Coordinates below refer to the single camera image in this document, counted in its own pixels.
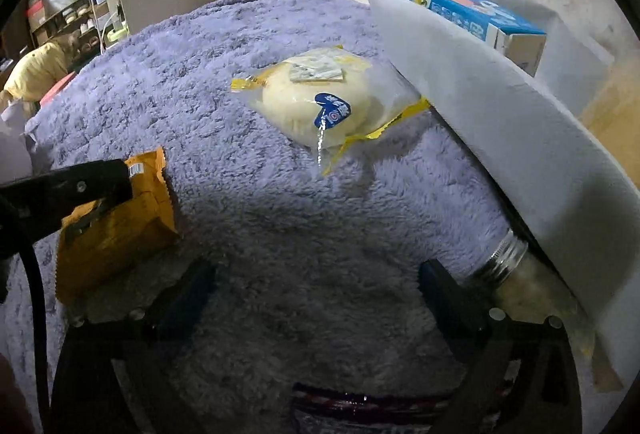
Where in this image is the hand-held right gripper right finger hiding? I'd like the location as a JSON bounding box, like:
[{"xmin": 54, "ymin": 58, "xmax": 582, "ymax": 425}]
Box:
[{"xmin": 420, "ymin": 258, "xmax": 583, "ymax": 434}]

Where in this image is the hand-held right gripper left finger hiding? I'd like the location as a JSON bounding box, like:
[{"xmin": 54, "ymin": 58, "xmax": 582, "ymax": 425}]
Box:
[{"xmin": 50, "ymin": 259, "xmax": 218, "ymax": 434}]

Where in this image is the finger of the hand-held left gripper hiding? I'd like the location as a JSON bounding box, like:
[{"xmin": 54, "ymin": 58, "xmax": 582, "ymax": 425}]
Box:
[
  {"xmin": 65, "ymin": 201, "xmax": 118, "ymax": 242},
  {"xmin": 0, "ymin": 158, "xmax": 134, "ymax": 260}
]

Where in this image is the yellow snack packet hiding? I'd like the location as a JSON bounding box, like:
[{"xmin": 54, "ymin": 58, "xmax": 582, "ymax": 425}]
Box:
[{"xmin": 54, "ymin": 147, "xmax": 180, "ymax": 305}]

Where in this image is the clear bottle of white tablets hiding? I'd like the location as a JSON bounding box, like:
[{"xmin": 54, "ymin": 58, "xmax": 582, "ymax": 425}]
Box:
[{"xmin": 465, "ymin": 228, "xmax": 596, "ymax": 355}]

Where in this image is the grey fabric storage box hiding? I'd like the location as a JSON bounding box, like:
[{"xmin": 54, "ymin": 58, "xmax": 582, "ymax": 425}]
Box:
[{"xmin": 364, "ymin": 0, "xmax": 640, "ymax": 392}]

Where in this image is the round bun packet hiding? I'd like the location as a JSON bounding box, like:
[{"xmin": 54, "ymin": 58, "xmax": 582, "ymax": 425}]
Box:
[{"xmin": 231, "ymin": 45, "xmax": 432, "ymax": 177}]

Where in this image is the white plastic bag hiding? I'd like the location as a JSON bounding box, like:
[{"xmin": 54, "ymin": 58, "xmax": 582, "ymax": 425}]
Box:
[{"xmin": 0, "ymin": 104, "xmax": 33, "ymax": 185}]

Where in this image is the pink box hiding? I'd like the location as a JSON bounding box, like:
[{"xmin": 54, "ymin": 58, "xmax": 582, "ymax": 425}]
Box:
[{"xmin": 40, "ymin": 72, "xmax": 76, "ymax": 108}]

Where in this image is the purple fleece blanket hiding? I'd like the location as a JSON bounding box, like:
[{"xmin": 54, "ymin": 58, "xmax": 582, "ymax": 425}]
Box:
[{"xmin": 0, "ymin": 0, "xmax": 626, "ymax": 434}]

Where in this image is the wooden shelf rack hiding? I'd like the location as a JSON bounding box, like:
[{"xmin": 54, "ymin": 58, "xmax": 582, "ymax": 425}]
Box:
[{"xmin": 27, "ymin": 0, "xmax": 108, "ymax": 52}]

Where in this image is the blue carton box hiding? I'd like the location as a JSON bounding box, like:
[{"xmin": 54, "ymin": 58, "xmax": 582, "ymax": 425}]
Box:
[{"xmin": 402, "ymin": 0, "xmax": 547, "ymax": 78}]

